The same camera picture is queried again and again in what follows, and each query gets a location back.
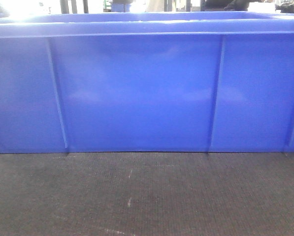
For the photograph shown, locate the dark conveyor belt surface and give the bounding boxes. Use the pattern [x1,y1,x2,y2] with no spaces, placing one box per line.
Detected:
[0,152,294,236]

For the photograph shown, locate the large blue plastic bin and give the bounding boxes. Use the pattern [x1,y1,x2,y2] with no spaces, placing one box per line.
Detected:
[0,11,294,153]

